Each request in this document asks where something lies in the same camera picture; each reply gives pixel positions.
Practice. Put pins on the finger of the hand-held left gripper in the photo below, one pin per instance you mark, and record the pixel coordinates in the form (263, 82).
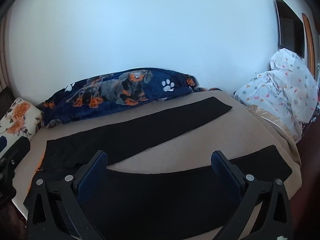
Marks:
(20, 150)

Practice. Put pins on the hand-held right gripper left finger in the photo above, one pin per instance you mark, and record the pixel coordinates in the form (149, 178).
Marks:
(92, 177)

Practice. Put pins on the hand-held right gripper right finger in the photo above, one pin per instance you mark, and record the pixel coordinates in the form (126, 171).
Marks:
(225, 177)

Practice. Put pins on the black pants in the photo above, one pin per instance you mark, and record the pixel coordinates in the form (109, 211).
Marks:
(155, 197)

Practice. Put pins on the floral orange white pillow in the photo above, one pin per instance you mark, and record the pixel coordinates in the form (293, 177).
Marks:
(17, 115)

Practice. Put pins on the dark headboard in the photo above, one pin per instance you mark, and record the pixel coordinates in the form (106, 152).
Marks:
(6, 100)

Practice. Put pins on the beige satin quilt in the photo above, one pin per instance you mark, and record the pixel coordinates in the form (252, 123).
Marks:
(272, 120)

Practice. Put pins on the white patterned duvet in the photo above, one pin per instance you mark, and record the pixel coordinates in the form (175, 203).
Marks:
(282, 90)

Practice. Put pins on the blue dog print blanket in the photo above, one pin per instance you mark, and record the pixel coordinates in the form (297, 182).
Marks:
(155, 85)

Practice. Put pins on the wooden plank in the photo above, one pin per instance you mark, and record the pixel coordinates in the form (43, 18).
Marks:
(309, 45)

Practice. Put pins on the dark wall television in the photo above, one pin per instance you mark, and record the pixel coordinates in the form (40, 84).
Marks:
(290, 30)

